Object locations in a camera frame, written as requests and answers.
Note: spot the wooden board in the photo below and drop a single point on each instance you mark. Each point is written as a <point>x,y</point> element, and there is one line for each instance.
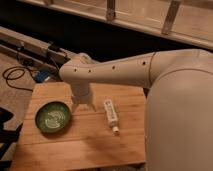
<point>88,142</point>

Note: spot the green ceramic bowl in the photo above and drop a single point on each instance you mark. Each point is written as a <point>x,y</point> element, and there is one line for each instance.
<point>52,117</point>

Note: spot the metal floor rail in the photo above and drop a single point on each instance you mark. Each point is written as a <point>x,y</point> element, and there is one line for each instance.
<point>30,47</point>

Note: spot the white plastic bottle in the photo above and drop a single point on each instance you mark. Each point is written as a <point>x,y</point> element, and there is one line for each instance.
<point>112,117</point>

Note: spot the black clamp on rail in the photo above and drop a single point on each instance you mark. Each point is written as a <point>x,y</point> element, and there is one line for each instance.
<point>55,52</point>

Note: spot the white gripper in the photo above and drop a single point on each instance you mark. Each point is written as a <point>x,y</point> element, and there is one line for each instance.
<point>81,94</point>

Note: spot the blue device on floor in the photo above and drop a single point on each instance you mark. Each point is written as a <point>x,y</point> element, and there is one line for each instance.
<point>41,76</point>

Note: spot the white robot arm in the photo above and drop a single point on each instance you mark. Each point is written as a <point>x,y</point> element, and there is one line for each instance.
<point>179,107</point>

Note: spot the black object at left edge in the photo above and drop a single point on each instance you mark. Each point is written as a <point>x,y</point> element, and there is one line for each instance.
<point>7,137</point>

